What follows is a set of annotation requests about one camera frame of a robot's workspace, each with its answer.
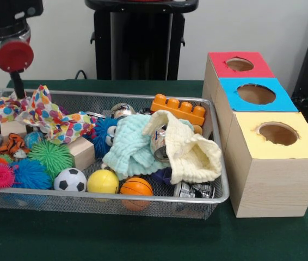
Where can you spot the cream yellow cloth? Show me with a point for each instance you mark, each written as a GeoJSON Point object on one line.
{"type": "Point", "coordinates": [195, 157]}

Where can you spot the yellow ball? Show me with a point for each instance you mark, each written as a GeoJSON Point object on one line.
{"type": "Point", "coordinates": [103, 181]}

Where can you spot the green spiky ball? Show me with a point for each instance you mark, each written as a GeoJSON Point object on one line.
{"type": "Point", "coordinates": [50, 157]}

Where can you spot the orange rubber toy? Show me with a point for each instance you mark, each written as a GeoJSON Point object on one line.
{"type": "Point", "coordinates": [181, 110]}

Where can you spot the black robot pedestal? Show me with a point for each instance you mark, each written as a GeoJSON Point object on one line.
{"type": "Point", "coordinates": [137, 43]}

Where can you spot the wooden box with three holes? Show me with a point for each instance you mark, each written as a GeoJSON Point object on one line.
{"type": "Point", "coordinates": [273, 174]}

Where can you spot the clear mesh bin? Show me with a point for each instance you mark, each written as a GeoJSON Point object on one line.
{"type": "Point", "coordinates": [186, 209]}

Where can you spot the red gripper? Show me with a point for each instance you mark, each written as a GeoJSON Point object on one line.
{"type": "Point", "coordinates": [14, 55]}

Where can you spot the silver can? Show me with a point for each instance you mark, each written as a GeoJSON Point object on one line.
{"type": "Point", "coordinates": [158, 144]}

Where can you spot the blue spiky ball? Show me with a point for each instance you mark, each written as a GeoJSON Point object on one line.
{"type": "Point", "coordinates": [31, 174]}

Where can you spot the polka dot cloth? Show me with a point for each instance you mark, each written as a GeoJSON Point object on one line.
{"type": "Point", "coordinates": [45, 115]}

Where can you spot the mint green cloth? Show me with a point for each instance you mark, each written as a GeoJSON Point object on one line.
{"type": "Point", "coordinates": [129, 147]}

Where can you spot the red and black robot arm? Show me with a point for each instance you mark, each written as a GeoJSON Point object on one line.
{"type": "Point", "coordinates": [7, 16]}

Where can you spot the small orange basketball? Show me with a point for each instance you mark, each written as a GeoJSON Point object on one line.
{"type": "Point", "coordinates": [136, 187]}

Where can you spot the small soccer ball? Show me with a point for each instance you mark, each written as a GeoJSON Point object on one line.
{"type": "Point", "coordinates": [70, 180]}

